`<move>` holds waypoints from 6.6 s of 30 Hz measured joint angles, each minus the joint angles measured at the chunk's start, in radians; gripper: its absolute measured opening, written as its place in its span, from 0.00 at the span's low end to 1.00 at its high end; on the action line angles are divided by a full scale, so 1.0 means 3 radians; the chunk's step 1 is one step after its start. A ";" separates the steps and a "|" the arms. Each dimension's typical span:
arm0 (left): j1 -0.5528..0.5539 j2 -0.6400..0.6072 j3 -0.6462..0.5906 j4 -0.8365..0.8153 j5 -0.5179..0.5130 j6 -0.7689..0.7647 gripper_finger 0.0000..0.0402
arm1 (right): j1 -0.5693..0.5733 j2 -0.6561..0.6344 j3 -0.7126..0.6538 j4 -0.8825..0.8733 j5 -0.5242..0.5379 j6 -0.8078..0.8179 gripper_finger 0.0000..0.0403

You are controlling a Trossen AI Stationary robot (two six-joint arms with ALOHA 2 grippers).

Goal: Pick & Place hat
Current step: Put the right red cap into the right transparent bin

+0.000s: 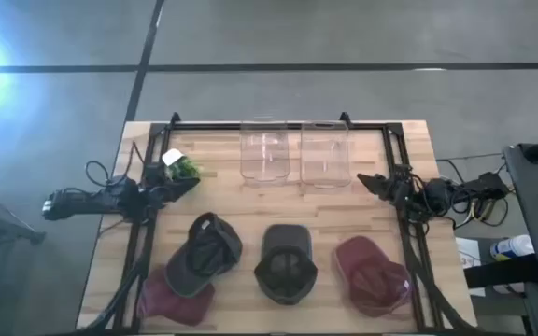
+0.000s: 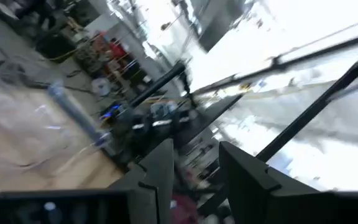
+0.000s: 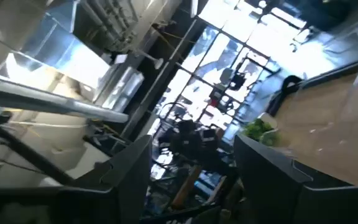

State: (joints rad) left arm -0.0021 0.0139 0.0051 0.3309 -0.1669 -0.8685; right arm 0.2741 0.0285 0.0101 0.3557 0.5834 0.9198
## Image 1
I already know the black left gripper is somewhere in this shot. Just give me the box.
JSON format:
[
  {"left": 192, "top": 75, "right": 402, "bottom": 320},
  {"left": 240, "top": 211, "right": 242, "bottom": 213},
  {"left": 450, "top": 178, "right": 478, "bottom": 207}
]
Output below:
[{"left": 145, "top": 161, "right": 202, "bottom": 204}]

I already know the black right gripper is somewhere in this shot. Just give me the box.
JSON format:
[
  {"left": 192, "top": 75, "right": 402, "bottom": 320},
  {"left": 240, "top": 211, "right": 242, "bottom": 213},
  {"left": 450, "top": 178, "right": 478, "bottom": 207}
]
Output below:
[{"left": 356, "top": 165, "right": 413, "bottom": 206}]

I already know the dark grey baseball cap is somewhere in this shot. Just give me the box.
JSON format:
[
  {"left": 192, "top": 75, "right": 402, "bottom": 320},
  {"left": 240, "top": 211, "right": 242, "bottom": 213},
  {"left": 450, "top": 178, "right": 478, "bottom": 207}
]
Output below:
[
  {"left": 164, "top": 212, "right": 244, "bottom": 300},
  {"left": 253, "top": 223, "right": 319, "bottom": 307}
]

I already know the maroon baseball cap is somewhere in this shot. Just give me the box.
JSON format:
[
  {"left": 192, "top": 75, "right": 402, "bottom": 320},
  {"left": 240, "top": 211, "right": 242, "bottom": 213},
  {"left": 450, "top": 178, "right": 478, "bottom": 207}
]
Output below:
[
  {"left": 333, "top": 235, "right": 413, "bottom": 318},
  {"left": 135, "top": 264, "right": 217, "bottom": 327}
]

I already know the small green object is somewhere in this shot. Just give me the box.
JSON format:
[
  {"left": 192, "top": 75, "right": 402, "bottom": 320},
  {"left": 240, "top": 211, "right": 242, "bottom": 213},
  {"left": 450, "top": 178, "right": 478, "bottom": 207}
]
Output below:
[{"left": 168, "top": 156, "right": 201, "bottom": 181}]

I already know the small white card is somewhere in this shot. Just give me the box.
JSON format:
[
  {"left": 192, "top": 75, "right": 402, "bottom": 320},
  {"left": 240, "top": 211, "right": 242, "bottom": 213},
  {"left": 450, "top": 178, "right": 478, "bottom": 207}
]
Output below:
[{"left": 161, "top": 147, "right": 185, "bottom": 167}]

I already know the clear plastic bin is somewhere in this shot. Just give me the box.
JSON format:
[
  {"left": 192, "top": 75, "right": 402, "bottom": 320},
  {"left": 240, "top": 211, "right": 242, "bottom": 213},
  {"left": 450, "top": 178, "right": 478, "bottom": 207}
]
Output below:
[
  {"left": 300, "top": 119, "right": 352, "bottom": 190},
  {"left": 239, "top": 119, "right": 291, "bottom": 186}
]

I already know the white paper sheet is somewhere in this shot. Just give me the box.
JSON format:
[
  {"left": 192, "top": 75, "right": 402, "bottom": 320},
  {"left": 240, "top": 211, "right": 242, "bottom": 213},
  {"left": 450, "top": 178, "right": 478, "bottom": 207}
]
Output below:
[{"left": 454, "top": 236, "right": 486, "bottom": 298}]

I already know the white canister with blue label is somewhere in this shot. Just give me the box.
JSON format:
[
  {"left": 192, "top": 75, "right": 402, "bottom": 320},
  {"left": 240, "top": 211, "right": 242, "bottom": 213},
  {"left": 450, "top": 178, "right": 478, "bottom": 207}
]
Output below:
[{"left": 489, "top": 234, "right": 535, "bottom": 262}]

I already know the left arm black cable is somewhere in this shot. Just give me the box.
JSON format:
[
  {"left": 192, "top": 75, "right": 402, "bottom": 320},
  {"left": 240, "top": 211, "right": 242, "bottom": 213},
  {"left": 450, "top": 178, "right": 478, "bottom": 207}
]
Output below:
[{"left": 84, "top": 139, "right": 145, "bottom": 189}]

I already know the black metal table frame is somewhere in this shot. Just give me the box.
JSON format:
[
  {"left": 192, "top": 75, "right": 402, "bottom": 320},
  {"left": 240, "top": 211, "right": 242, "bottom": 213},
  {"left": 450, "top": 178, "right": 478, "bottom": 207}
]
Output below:
[{"left": 79, "top": 110, "right": 480, "bottom": 335}]

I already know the tangled cable bundle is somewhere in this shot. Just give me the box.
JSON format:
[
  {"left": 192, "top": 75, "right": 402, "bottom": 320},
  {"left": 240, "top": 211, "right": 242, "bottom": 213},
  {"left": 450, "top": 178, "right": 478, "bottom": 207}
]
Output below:
[{"left": 436, "top": 156, "right": 512, "bottom": 230}]

